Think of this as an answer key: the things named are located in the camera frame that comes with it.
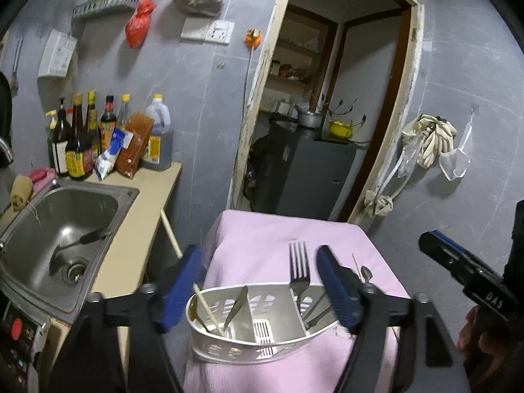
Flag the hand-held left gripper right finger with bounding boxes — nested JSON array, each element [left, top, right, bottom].
[[316, 244, 471, 393]]

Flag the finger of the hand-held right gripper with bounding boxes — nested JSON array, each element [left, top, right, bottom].
[[418, 231, 499, 296], [429, 230, 480, 261]]

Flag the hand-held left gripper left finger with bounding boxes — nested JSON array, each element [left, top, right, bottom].
[[49, 244, 204, 393]]

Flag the gold spoon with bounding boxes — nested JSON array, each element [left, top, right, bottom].
[[186, 303, 205, 332]]

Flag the silver fork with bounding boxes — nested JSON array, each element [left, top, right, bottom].
[[289, 241, 312, 310]]

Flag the silver table knife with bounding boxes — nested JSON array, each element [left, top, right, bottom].
[[223, 285, 250, 330]]

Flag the white plastic utensil basket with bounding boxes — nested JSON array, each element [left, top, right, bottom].
[[185, 282, 349, 365]]

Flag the person's right hand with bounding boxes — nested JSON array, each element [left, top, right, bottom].
[[456, 306, 503, 361]]

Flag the clear plastic scoop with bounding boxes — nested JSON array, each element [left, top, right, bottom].
[[438, 108, 474, 181]]

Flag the pink floral table cloth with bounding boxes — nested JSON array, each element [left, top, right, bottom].
[[182, 209, 411, 393]]

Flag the dark grey cabinet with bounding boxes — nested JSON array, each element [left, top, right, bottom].
[[255, 124, 357, 222]]

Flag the stainless steel sink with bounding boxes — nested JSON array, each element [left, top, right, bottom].
[[0, 178, 140, 317]]

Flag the orange seasoning packet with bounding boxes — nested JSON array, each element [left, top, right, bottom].
[[114, 112, 156, 180]]

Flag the large clear oil jug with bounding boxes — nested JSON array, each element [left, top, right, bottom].
[[141, 94, 175, 171]]

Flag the blue white salt packet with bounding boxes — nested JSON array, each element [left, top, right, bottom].
[[94, 128, 136, 180]]

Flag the yellow bowl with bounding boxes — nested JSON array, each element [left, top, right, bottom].
[[329, 120, 355, 139]]

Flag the black induction cooker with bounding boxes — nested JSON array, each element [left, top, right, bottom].
[[0, 290, 52, 393]]

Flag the small metal pot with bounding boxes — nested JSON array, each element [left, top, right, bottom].
[[296, 110, 322, 129]]

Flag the pink soap dish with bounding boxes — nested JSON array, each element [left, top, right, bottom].
[[30, 167, 57, 186]]

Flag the dark vinegar bottle black cap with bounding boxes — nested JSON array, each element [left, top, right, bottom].
[[100, 95, 118, 151]]

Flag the beige loofah sponge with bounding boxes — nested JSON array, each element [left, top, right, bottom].
[[10, 175, 34, 212]]

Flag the clear bottle yellow cap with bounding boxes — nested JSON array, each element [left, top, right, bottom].
[[116, 94, 132, 128]]

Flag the dark bottle yellow cap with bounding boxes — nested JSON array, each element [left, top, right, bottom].
[[84, 91, 102, 165]]

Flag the green pump bottle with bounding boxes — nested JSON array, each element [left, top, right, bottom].
[[46, 110, 58, 169]]

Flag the chrome faucet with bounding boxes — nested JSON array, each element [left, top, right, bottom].
[[0, 137, 13, 169]]

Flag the wooden shelf unit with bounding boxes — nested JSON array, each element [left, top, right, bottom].
[[261, 6, 339, 116]]

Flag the black round pan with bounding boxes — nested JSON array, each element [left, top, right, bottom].
[[0, 71, 13, 145]]

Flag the red plastic bag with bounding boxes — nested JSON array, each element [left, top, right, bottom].
[[124, 0, 157, 49]]

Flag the white hose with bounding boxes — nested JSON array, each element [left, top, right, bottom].
[[364, 146, 410, 218]]

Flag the black handled ladle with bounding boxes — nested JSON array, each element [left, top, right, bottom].
[[48, 228, 112, 276]]

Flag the wooden door frame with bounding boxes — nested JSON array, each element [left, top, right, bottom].
[[229, 0, 425, 224]]

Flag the white wall socket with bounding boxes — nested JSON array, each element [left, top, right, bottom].
[[205, 20, 235, 45]]

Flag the white wall switch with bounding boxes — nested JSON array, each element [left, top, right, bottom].
[[179, 17, 212, 42]]

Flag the white wall paper box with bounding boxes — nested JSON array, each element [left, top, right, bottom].
[[37, 28, 79, 80]]

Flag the grey wall shelf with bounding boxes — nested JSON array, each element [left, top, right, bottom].
[[71, 0, 142, 20]]

